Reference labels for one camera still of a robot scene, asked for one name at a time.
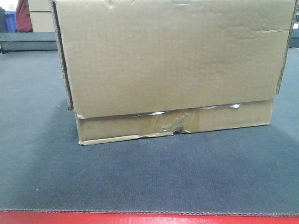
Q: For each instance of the brown cardboard carton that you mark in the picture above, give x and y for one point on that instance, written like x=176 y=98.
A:
x=149 y=68

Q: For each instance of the dark grey conveyor belt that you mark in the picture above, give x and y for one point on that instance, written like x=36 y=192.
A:
x=248 y=171

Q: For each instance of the red conveyor edge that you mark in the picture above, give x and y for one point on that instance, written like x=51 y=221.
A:
x=24 y=217

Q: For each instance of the cardboard box with black label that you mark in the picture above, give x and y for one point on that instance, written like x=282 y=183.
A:
x=41 y=16

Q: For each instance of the person in red clothing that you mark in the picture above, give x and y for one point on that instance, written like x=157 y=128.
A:
x=22 y=17

